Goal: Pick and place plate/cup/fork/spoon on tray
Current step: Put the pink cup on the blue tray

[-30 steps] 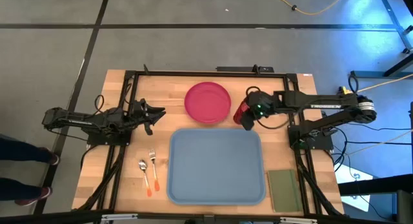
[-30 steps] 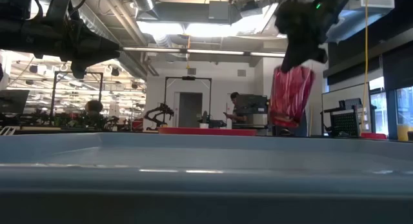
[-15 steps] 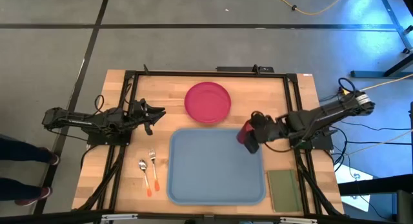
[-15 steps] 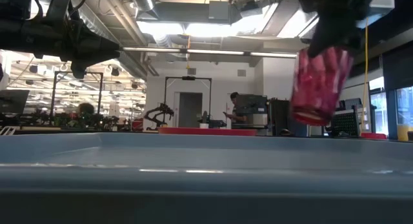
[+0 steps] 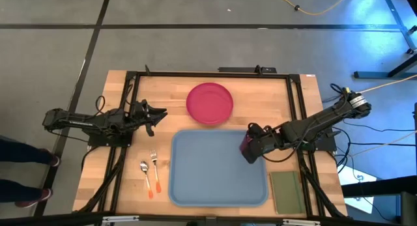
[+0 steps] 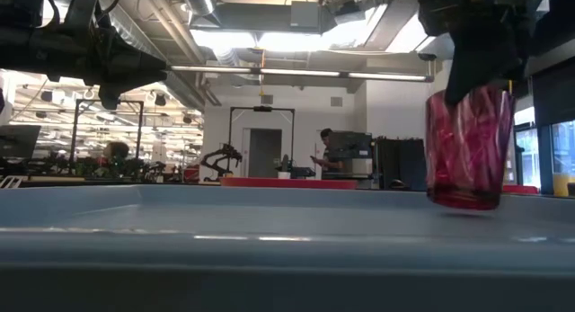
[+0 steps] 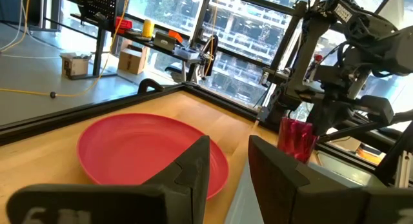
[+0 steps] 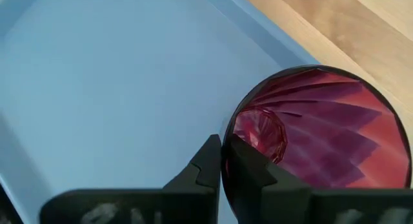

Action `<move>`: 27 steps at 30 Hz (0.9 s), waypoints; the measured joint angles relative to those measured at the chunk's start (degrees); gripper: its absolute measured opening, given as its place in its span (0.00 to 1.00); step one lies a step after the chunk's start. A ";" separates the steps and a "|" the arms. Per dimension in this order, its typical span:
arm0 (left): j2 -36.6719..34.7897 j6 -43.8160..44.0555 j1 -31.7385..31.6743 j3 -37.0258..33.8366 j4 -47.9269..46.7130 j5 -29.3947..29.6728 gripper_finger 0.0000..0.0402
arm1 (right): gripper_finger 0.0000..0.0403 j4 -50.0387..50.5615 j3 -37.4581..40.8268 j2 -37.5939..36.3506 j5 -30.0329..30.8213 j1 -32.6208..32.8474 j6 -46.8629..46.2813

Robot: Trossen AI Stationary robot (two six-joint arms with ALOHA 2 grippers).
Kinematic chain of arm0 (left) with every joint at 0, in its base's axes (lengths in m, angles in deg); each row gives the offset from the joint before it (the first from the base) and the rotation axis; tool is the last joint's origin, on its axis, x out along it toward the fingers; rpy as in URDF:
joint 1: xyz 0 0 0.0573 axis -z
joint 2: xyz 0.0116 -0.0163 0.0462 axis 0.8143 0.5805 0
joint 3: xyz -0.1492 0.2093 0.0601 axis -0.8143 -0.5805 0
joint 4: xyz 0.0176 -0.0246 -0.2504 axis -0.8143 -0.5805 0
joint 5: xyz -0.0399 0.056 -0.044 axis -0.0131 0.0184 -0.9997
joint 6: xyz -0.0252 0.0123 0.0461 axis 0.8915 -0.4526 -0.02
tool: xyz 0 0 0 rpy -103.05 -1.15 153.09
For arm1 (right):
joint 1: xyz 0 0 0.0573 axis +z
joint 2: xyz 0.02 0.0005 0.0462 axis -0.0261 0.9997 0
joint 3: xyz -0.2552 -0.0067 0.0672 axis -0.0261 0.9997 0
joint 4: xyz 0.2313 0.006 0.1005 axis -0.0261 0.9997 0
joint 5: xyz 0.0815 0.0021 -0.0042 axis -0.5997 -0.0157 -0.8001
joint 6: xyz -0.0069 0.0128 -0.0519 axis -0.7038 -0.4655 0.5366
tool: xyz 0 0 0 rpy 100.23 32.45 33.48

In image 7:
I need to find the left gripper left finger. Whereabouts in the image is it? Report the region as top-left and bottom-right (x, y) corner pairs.
(5, 135), (211, 224)

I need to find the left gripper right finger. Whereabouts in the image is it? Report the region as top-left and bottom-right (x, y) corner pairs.
(248, 135), (413, 224)

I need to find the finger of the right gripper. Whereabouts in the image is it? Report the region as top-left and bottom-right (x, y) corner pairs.
(306, 103), (339, 136)
(358, 96), (395, 124)

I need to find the red round plate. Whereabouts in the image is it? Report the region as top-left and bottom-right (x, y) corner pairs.
(76, 113), (230, 201)

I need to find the dark office chair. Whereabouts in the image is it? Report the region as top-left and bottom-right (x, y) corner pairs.
(164, 63), (195, 85)

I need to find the black hanging holder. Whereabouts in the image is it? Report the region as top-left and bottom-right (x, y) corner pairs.
(200, 34), (220, 78)

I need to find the clear plastic box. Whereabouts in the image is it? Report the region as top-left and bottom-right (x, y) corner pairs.
(174, 46), (201, 61)

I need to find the closed cardboard box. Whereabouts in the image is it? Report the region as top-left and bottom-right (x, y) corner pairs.
(117, 45), (148, 76)

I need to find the grey box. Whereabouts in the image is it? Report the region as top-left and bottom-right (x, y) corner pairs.
(152, 31), (177, 52)

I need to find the orange object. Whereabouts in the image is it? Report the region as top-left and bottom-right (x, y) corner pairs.
(168, 30), (184, 45)

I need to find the black metal workbench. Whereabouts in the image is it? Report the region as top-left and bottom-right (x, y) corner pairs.
(43, 0), (209, 85)

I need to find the open cardboard box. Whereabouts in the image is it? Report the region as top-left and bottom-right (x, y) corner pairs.
(59, 52), (92, 79)

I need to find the yellow cylinder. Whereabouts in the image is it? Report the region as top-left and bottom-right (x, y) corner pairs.
(142, 19), (156, 39)

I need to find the red storage bin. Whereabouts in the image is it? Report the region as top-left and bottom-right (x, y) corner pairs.
(115, 16), (134, 34)

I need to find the black pegboard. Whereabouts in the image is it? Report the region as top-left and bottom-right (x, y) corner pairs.
(82, 0), (117, 22)

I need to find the silver aluminium bracket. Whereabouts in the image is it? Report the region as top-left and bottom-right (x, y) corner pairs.
(394, 148), (413, 188)

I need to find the black aluminium table frame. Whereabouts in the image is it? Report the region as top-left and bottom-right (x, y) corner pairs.
(0, 83), (413, 189)

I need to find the yellow cable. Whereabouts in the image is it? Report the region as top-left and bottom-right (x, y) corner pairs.
(0, 0), (32, 53)
(0, 0), (132, 98)
(202, 0), (221, 79)

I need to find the black window frame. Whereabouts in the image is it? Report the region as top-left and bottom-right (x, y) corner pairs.
(189, 0), (327, 72)

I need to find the white cable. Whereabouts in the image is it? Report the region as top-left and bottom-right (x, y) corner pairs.
(0, 0), (26, 52)

